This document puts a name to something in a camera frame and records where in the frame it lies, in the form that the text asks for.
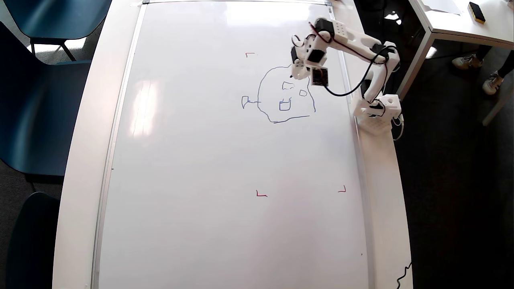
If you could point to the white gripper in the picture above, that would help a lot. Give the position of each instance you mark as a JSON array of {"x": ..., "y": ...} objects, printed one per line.
[{"x": 298, "y": 70}]

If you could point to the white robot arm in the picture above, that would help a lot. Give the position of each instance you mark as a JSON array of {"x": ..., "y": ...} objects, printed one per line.
[{"x": 361, "y": 40}]

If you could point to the large white whiteboard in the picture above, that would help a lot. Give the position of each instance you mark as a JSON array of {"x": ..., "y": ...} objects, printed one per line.
[{"x": 200, "y": 160}]

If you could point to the white paper sheet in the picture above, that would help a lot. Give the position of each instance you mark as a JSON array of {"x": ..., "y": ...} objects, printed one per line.
[{"x": 441, "y": 6}]

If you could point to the beige sneaker shoe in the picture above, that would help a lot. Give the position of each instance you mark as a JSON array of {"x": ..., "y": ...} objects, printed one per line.
[
  {"x": 468, "y": 61},
  {"x": 493, "y": 83}
]

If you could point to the dark trouser leg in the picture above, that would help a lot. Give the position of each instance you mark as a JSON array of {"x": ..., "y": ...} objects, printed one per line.
[
  {"x": 484, "y": 52},
  {"x": 506, "y": 64}
]

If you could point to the black yellow board eraser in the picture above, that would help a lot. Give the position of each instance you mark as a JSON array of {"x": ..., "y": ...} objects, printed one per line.
[{"x": 476, "y": 12}]

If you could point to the white side table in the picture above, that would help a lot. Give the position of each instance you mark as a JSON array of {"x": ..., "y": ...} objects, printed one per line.
[{"x": 482, "y": 28}]

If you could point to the blue plastic chair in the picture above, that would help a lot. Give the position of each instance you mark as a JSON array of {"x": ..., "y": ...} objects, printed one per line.
[
  {"x": 36, "y": 112},
  {"x": 34, "y": 241},
  {"x": 56, "y": 18}
]

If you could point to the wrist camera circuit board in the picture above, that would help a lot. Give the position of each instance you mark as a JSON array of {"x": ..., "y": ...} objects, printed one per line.
[{"x": 320, "y": 76}]

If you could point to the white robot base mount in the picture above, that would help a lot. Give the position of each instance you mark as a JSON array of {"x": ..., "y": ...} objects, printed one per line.
[{"x": 375, "y": 124}]

